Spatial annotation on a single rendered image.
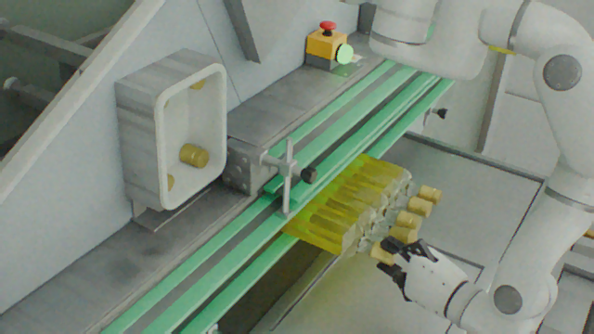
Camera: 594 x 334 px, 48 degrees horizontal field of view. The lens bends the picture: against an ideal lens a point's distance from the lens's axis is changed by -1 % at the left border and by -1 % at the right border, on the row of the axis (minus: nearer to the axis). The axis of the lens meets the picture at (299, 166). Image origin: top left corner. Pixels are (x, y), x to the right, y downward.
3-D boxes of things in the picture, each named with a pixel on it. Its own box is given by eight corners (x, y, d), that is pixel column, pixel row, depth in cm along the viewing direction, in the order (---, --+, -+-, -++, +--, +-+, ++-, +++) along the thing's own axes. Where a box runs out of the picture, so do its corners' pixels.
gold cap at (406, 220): (393, 229, 134) (414, 237, 133) (395, 215, 132) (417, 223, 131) (401, 220, 137) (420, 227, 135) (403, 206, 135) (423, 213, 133)
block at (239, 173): (219, 186, 130) (249, 198, 127) (219, 144, 125) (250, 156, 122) (230, 177, 133) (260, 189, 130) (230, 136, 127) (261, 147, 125)
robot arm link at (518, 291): (556, 185, 110) (505, 296, 115) (527, 185, 100) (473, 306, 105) (606, 207, 105) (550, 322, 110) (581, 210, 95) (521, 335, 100)
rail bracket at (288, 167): (250, 206, 128) (305, 229, 123) (251, 129, 119) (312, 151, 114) (258, 199, 130) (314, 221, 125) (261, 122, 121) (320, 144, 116)
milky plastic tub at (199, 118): (126, 199, 116) (165, 216, 112) (115, 82, 104) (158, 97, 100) (190, 155, 129) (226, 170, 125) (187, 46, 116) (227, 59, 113)
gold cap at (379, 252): (368, 261, 126) (389, 270, 124) (370, 246, 124) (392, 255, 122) (376, 251, 129) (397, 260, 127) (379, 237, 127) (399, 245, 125)
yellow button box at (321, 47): (303, 62, 158) (330, 70, 155) (304, 32, 153) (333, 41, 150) (317, 53, 163) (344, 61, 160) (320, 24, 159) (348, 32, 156)
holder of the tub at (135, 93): (127, 221, 119) (161, 237, 116) (113, 81, 104) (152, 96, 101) (188, 177, 132) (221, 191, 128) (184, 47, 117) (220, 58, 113)
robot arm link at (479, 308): (550, 288, 102) (570, 280, 110) (491, 253, 109) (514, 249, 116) (509, 368, 106) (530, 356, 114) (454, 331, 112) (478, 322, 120)
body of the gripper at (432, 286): (470, 314, 121) (419, 281, 127) (482, 271, 115) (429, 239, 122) (445, 334, 116) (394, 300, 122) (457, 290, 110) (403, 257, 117)
